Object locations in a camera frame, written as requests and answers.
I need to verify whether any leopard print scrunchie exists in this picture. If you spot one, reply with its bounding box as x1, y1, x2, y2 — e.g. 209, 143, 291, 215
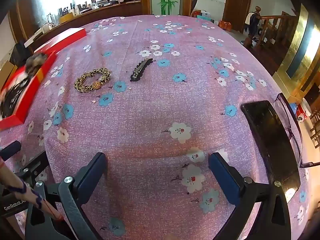
74, 67, 111, 93

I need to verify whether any grey sheer scrunchie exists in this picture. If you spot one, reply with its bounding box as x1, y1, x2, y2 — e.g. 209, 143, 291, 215
0, 52, 49, 120

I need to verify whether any black rhinestone hair clip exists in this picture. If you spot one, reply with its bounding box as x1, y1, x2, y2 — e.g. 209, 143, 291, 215
130, 58, 153, 82

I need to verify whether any red jewelry tray box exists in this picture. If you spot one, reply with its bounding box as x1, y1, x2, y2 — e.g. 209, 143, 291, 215
0, 51, 56, 131

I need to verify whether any black smartphone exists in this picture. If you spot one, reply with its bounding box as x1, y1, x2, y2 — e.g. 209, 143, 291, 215
241, 99, 300, 202

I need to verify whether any purple floral bedspread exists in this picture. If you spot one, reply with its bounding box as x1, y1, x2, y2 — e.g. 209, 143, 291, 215
1, 15, 280, 239

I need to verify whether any red box lid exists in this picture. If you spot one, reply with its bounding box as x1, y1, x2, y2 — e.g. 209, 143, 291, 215
34, 28, 86, 55

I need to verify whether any wooden headboard shelf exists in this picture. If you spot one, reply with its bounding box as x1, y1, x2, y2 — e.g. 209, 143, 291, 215
8, 1, 144, 50

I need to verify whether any yellow box on shelf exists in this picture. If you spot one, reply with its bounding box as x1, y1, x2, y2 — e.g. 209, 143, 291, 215
59, 12, 74, 24

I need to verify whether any wooden stair railing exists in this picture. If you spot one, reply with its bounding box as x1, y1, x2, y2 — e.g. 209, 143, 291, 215
244, 6, 298, 50

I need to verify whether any brown wooden door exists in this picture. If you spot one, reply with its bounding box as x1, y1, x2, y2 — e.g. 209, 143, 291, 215
222, 0, 251, 33

